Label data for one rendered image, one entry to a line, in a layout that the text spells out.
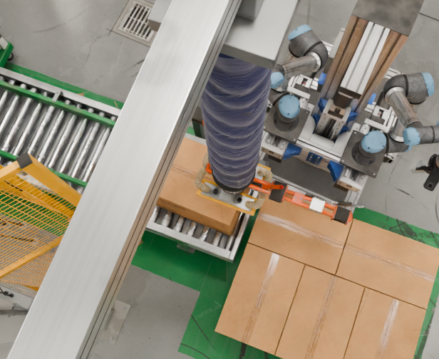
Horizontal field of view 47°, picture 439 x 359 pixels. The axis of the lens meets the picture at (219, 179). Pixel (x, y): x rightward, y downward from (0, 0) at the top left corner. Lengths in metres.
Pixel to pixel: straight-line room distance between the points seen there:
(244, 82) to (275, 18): 0.29
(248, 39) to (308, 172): 2.75
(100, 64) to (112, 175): 3.67
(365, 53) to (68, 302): 1.62
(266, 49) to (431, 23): 3.77
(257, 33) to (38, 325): 0.73
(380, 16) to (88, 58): 2.88
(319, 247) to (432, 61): 2.02
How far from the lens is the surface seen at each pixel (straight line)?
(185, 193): 3.01
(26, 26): 4.89
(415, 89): 2.59
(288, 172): 3.82
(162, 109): 0.89
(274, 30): 1.16
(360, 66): 2.12
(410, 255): 3.53
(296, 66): 2.38
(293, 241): 3.37
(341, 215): 2.70
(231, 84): 1.40
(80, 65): 4.55
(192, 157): 3.06
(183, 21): 0.96
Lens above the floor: 3.86
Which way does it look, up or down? 75 degrees down
